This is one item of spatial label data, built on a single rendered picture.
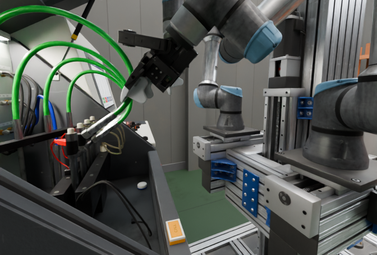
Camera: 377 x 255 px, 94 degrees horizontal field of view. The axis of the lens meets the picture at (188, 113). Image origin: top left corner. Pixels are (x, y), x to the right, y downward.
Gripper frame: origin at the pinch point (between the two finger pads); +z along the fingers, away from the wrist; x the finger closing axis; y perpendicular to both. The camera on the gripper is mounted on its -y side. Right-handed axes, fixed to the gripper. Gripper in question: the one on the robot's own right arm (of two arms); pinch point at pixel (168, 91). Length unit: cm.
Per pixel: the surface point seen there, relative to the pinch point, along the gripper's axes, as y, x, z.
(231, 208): 81, 86, 124
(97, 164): -25.7, 0.0, 25.7
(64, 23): -39, 23, -28
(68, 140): -29.2, -13.4, 13.0
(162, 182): -4.4, -13.3, 28.9
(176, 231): -4.7, -35.0, 27.6
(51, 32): -44, 23, -24
